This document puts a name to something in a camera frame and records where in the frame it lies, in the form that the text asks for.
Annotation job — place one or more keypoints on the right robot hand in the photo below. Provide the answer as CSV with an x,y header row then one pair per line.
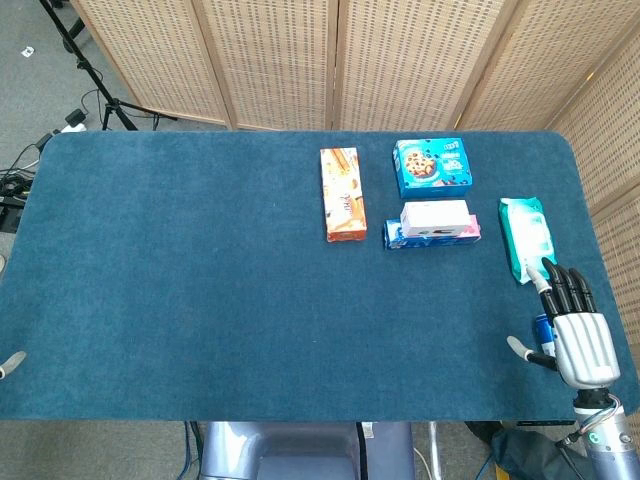
x,y
585,345

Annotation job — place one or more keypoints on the white small box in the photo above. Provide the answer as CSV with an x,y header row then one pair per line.
x,y
435,215

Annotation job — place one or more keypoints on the blue pink cookie pack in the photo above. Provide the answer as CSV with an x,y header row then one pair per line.
x,y
400,242

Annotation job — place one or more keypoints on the blue chocolate chip cookie box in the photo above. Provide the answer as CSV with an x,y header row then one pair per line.
x,y
432,167

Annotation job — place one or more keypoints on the orange biscuit box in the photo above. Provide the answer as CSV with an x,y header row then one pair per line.
x,y
342,200

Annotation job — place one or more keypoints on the blue white drink can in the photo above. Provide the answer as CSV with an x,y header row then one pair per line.
x,y
543,335

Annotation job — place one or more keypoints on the teal wet wipes pack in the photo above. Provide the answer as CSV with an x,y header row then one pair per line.
x,y
525,235

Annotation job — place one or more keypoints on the metal table leg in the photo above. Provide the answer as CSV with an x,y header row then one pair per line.
x,y
434,450

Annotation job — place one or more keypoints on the blue grey robot torso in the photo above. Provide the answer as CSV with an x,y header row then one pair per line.
x,y
300,450

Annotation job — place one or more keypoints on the blue felt table mat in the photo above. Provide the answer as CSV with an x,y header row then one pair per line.
x,y
200,275

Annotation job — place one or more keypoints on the black power adapter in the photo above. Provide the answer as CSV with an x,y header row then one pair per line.
x,y
76,117

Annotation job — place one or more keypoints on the white power strip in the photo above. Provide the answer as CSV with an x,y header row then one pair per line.
x,y
70,129

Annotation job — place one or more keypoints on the black tripod stand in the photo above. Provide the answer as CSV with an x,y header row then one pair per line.
x,y
87,72

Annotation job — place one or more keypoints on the black floor device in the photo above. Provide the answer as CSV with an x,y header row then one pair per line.
x,y
9,215

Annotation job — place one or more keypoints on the white paper scrap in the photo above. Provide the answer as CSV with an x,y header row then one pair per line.
x,y
27,50

